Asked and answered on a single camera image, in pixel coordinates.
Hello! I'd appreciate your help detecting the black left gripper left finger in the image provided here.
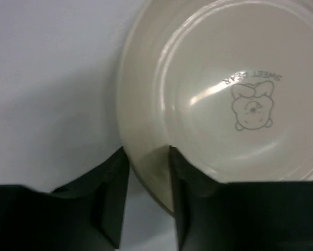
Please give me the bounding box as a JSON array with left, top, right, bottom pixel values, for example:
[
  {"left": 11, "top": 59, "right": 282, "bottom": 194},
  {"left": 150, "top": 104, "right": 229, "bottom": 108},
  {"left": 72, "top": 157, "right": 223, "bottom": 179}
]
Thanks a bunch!
[{"left": 0, "top": 149, "right": 130, "bottom": 250}]

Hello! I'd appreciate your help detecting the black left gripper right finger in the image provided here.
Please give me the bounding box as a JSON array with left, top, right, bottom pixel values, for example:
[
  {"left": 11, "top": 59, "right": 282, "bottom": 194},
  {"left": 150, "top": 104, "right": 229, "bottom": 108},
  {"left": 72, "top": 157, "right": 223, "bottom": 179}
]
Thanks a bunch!
[{"left": 169, "top": 147, "right": 313, "bottom": 250}]

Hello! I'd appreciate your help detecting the cream plastic plate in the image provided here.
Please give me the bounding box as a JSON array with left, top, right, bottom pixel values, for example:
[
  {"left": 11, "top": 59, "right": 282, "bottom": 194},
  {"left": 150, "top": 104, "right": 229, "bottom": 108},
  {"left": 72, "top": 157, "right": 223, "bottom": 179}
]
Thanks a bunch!
[{"left": 117, "top": 1, "right": 313, "bottom": 214}]

